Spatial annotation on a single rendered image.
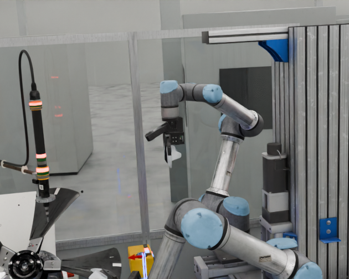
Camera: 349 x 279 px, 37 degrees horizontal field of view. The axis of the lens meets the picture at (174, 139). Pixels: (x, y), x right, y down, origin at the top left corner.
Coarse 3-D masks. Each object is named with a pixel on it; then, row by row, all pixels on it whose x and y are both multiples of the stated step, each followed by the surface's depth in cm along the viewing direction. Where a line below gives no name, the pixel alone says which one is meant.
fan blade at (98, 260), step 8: (112, 248) 208; (80, 256) 203; (88, 256) 203; (96, 256) 203; (104, 256) 203; (64, 264) 195; (72, 264) 196; (80, 264) 196; (88, 264) 196; (96, 264) 197; (104, 264) 198; (112, 264) 199; (72, 272) 190; (80, 272) 191; (88, 272) 192; (112, 272) 194; (120, 272) 195
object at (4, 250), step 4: (4, 248) 194; (0, 252) 195; (4, 252) 195; (8, 252) 194; (12, 252) 193; (0, 256) 196; (4, 256) 195; (8, 256) 195; (0, 260) 196; (8, 260) 195; (0, 264) 197; (4, 264) 196; (4, 268) 197
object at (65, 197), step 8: (64, 192) 209; (72, 192) 207; (56, 200) 207; (64, 200) 206; (72, 200) 204; (40, 208) 210; (48, 208) 206; (56, 208) 204; (64, 208) 202; (40, 216) 206; (48, 216) 203; (56, 216) 201; (32, 224) 208; (40, 224) 203; (48, 224) 200; (32, 232) 203; (40, 232) 199
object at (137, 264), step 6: (132, 246) 239; (138, 246) 238; (132, 252) 232; (138, 258) 225; (150, 258) 225; (132, 264) 224; (138, 264) 225; (150, 264) 226; (132, 270) 225; (138, 270) 225
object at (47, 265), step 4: (52, 260) 200; (56, 260) 200; (44, 264) 195; (48, 264) 196; (56, 264) 196; (60, 264) 196; (44, 268) 191; (48, 268) 191; (52, 268) 192; (56, 268) 192
